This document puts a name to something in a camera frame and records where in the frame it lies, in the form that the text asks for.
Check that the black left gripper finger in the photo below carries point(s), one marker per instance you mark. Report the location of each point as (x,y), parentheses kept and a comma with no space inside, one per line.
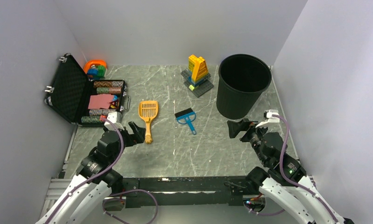
(138,132)
(133,139)

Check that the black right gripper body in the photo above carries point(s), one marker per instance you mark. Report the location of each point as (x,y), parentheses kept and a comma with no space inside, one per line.
(254,135)

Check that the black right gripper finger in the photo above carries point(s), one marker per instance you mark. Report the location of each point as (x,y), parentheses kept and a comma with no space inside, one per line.
(250,122)
(235,127)

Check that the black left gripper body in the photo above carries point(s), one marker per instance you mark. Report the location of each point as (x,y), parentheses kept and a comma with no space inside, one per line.
(116,153)

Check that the yellow slotted plastic scoop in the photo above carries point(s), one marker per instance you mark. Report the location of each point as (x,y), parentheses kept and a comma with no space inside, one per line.
(148,111)

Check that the black ribbed waste bin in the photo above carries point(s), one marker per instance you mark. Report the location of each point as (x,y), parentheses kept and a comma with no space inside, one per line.
(242,80)

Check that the blue hand brush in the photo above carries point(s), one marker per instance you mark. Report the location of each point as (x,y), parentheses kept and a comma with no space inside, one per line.
(186,117)

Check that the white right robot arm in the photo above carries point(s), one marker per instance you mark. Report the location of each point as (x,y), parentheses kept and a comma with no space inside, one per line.
(282,178)

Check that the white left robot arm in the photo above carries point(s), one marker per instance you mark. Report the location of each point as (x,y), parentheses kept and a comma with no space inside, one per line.
(95,178)

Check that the black poker chip case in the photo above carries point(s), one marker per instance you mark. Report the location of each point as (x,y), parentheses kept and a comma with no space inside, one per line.
(70,92)

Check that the yellow block tower on plate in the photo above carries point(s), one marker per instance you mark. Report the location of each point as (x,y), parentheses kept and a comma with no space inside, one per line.
(197,75)

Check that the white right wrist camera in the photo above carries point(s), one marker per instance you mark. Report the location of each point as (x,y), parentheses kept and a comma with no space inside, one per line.
(270,117)

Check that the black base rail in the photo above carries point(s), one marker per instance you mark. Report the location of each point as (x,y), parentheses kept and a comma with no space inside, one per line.
(171,191)

